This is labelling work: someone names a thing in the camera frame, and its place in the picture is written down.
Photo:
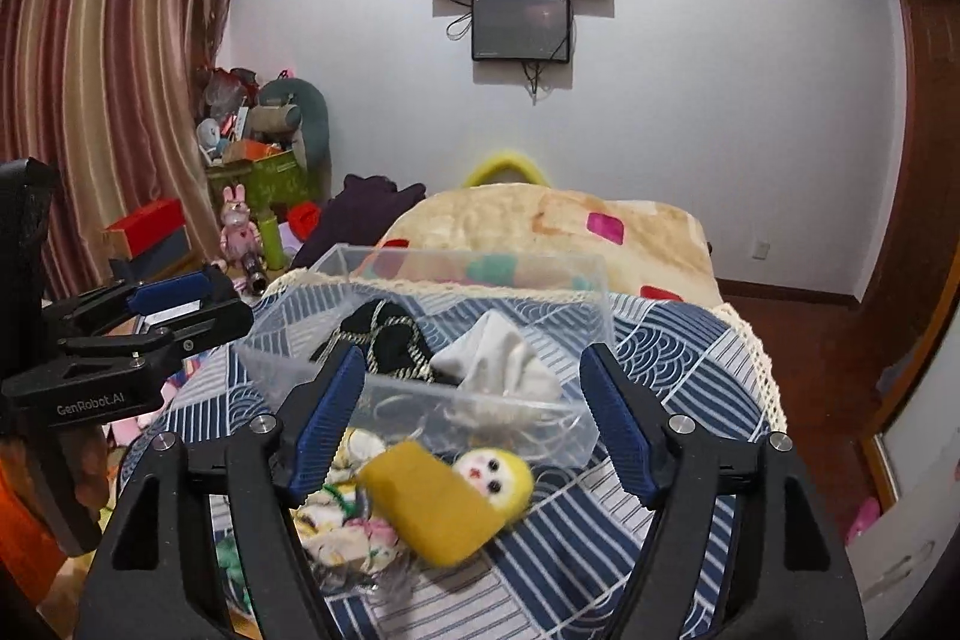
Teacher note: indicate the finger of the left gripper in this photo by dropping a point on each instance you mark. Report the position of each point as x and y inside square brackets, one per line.
[151, 298]
[207, 327]

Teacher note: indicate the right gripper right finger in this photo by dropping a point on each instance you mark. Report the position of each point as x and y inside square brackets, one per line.
[630, 420]

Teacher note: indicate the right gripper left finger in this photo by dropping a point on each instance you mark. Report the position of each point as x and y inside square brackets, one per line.
[314, 417]

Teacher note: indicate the black chain-trimmed pouch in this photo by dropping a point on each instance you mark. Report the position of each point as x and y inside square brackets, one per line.
[390, 341]

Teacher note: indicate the yellow green sponge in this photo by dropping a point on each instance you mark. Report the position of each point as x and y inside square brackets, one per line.
[432, 508]

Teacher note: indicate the white cloth pouch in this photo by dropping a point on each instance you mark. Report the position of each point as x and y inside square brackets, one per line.
[494, 358]

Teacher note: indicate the pink rabbit figurine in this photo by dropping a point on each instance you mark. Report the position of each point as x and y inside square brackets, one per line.
[240, 241]

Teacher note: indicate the red and blue box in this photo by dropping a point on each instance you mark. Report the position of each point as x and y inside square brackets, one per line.
[141, 245]

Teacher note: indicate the yellow floral scrunchie cloth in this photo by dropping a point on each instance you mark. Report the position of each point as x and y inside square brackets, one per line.
[347, 543]

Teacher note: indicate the green storage box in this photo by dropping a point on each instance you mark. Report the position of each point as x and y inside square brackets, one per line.
[274, 182]

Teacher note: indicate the yellow monkey plush toy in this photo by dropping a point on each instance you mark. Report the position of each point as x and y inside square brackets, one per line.
[505, 480]

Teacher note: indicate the blue patterned table cloth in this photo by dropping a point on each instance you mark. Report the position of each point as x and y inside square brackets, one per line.
[559, 572]

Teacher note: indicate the dark purple cloth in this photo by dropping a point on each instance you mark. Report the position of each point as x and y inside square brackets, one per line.
[360, 214]

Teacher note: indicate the clear plastic storage box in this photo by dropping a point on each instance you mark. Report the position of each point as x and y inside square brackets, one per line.
[559, 303]

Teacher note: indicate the beige patchwork plush blanket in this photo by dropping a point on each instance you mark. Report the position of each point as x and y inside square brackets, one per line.
[651, 249]

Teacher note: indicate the grey green plush toy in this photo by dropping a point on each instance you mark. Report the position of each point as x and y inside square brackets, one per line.
[292, 112]

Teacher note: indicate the wooden door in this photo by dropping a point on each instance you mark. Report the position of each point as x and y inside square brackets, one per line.
[920, 240]

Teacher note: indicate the striped red curtain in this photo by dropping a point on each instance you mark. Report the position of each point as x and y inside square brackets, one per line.
[109, 92]

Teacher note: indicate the small wall-mounted screen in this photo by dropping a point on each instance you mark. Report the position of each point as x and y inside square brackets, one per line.
[529, 31]

